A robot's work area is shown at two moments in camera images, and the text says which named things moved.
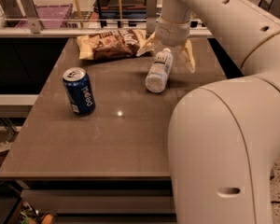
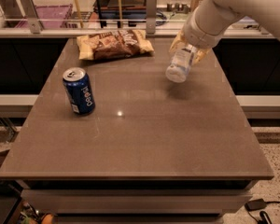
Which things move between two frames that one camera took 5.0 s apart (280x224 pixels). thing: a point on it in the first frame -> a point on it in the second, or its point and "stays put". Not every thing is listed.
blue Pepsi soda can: [79, 88] stays put
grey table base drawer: [104, 201] stays put
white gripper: [172, 35] -> [203, 34]
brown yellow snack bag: [110, 44] stays put
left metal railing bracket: [30, 11] stays put
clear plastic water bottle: [159, 74] -> [178, 69]
